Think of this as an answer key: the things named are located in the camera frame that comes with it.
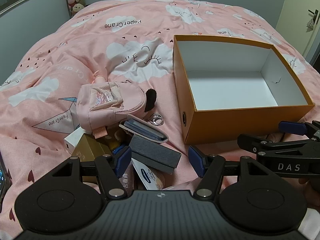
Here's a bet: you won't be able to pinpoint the mauve speckled small box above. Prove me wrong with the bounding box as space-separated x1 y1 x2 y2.
119 163 135 196

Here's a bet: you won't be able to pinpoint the gold box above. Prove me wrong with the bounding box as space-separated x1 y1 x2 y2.
71 133 113 183

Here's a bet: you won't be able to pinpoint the white hand cream tube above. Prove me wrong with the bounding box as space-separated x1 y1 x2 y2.
131 158 165 190

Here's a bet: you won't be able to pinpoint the white charger plug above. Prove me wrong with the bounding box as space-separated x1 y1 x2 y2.
64 127 86 154

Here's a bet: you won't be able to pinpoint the grey card wallet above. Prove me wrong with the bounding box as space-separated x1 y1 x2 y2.
119 114 169 144

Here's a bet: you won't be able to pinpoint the dark grey box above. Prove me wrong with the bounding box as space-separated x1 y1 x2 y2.
129 135 181 174

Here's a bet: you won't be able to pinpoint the pink mini backpack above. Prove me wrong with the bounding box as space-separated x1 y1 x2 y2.
76 81 146 132

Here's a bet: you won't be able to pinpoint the orange cardboard box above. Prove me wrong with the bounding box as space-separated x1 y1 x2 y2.
172 35 314 145

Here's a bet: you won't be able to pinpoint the silver carabiner keyring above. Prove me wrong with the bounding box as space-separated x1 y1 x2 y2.
149 113 164 126

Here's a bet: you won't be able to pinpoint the white black plush cat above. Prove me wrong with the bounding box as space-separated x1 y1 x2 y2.
144 89 157 113

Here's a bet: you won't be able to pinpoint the pink cloud-print duvet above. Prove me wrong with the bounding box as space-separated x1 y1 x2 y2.
0 0 320 221

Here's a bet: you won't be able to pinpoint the brown plush keychain toy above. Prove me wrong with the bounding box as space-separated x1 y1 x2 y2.
105 126 125 152

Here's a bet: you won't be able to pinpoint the door handle with pouch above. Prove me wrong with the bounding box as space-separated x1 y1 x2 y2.
306 9 319 33

